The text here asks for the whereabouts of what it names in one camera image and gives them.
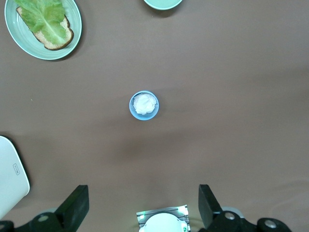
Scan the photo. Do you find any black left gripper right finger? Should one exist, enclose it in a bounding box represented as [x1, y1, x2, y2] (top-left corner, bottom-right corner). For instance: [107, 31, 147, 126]
[198, 185, 292, 232]

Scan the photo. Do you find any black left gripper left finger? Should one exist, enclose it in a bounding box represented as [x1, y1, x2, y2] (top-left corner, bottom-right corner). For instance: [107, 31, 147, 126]
[0, 185, 90, 232]

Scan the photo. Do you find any blue cup holding paper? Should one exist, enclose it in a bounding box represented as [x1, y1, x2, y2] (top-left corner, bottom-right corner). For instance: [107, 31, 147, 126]
[128, 90, 160, 121]

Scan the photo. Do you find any white paper ball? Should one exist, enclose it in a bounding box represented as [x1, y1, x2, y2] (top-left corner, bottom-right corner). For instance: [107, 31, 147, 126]
[133, 93, 157, 116]

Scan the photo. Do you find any white toaster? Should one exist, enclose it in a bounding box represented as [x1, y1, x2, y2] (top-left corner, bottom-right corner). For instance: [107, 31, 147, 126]
[0, 135, 31, 218]

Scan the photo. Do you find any brown bread slice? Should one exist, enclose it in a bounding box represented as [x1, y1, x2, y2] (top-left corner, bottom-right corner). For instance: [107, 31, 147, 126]
[15, 6, 75, 51]

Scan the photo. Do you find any pale green plate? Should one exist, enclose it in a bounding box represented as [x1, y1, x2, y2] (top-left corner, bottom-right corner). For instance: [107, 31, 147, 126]
[4, 0, 83, 60]

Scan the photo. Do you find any green lettuce leaf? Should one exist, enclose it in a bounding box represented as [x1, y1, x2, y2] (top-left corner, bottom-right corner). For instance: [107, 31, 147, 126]
[14, 0, 67, 45]

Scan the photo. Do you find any pale green bowl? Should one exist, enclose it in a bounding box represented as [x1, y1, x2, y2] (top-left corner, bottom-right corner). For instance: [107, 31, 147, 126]
[143, 0, 184, 11]

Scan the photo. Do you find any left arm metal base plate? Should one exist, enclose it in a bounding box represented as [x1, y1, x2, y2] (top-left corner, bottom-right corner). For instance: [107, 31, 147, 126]
[136, 204, 189, 232]

